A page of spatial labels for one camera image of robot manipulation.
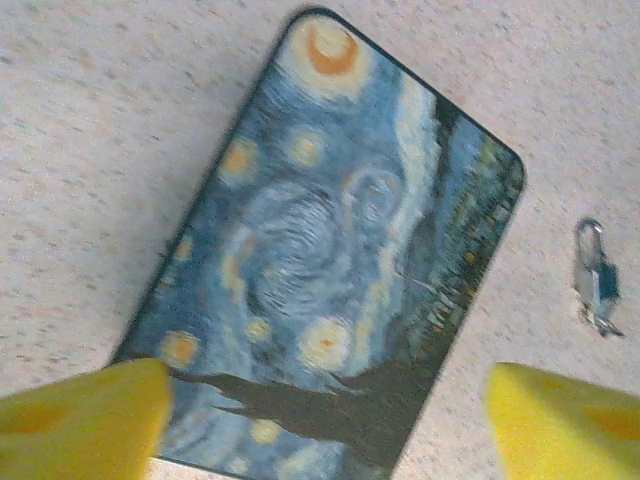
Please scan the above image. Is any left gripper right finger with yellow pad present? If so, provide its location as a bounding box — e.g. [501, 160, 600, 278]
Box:
[485, 361, 640, 480]

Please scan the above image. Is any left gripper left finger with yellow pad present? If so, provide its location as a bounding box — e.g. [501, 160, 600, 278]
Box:
[0, 359, 175, 480]

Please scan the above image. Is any small silver padlock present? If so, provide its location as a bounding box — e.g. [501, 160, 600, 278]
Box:
[572, 217, 624, 311]

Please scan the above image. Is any starry night print tin box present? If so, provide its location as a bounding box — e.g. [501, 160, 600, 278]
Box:
[112, 4, 529, 476]

